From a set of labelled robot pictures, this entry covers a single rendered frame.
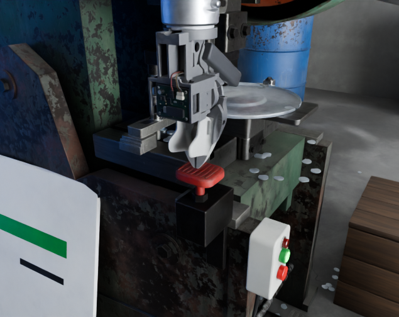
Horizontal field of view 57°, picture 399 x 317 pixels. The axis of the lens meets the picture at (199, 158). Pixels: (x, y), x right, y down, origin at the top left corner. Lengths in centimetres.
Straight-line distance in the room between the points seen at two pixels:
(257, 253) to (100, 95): 54
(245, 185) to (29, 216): 63
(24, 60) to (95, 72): 17
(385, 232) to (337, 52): 314
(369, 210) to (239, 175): 64
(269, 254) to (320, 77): 373
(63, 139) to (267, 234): 55
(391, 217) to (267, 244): 75
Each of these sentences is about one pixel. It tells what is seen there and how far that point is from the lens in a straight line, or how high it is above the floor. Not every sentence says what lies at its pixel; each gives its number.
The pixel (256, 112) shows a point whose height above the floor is 78.
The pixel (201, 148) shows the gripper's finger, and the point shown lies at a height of 81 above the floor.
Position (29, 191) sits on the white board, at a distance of 112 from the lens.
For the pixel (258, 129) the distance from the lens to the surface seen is 91.
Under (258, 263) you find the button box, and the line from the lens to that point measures 71.
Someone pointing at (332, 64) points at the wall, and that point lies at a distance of 427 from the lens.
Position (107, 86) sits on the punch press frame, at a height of 80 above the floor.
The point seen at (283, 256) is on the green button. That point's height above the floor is 59.
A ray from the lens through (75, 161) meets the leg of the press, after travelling 98.
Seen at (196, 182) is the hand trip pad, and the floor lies 75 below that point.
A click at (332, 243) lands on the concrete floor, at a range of 178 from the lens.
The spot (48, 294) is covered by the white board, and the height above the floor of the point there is 23.
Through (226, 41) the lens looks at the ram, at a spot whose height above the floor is 92.
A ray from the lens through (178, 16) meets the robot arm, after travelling 48.
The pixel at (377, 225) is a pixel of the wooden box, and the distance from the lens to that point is 130.
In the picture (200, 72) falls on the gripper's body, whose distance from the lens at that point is 52.
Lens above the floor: 103
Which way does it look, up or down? 25 degrees down
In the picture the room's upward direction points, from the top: straight up
